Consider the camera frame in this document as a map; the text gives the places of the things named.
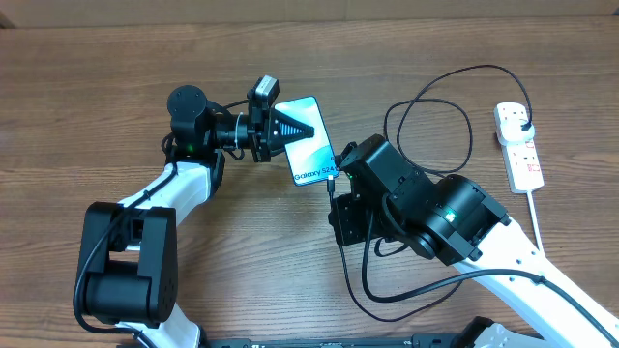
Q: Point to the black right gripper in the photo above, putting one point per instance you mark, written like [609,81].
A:
[354,233]

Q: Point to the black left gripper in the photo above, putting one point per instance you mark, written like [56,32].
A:
[263,131]

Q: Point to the Galaxy smartphone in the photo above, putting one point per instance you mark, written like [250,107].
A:
[311,160]

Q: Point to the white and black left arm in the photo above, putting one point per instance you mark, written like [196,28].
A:
[127,273]

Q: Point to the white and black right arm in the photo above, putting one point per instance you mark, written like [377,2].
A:
[455,221]

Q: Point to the white charger plug adapter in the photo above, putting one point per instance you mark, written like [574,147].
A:
[510,132]

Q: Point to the white power strip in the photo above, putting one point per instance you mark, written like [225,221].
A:
[521,161]

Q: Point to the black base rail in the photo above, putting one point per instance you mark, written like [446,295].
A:
[418,340]

